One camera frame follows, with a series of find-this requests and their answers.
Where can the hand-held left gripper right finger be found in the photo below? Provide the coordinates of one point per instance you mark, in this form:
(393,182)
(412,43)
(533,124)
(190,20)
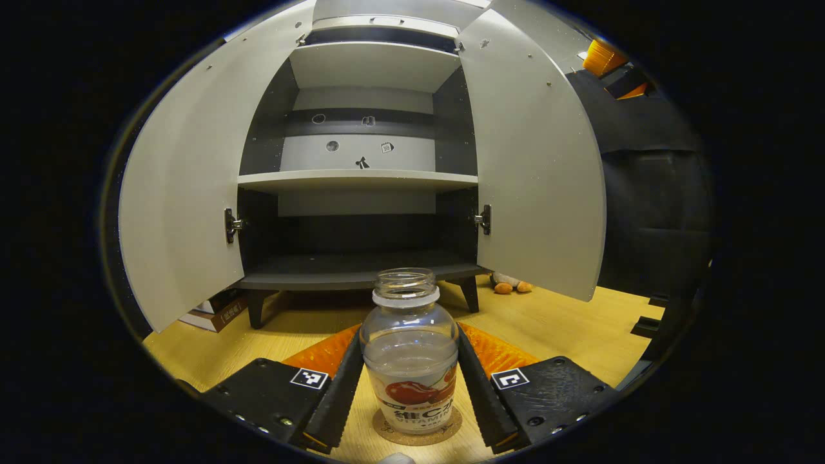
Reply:
(480,393)

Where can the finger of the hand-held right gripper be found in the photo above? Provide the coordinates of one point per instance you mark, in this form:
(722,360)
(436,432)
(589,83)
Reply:
(628,84)
(602,58)

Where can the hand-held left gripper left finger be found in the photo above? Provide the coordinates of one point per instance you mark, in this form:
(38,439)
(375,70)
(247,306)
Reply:
(338,393)

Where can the round cork coaster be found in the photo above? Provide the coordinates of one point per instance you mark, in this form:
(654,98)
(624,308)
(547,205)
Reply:
(419,438)

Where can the clear bottle with red label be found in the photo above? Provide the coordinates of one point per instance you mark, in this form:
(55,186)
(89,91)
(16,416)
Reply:
(409,361)

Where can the grey cabinet door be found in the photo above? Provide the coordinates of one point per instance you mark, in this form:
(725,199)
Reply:
(187,193)
(535,174)

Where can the grey cabinet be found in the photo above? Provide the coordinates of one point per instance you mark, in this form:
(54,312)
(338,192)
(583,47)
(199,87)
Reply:
(354,180)

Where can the plush toy with orange feet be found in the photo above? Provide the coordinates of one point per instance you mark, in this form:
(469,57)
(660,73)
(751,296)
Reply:
(509,283)

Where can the black backdrop cloth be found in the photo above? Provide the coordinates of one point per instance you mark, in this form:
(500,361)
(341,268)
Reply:
(651,206)

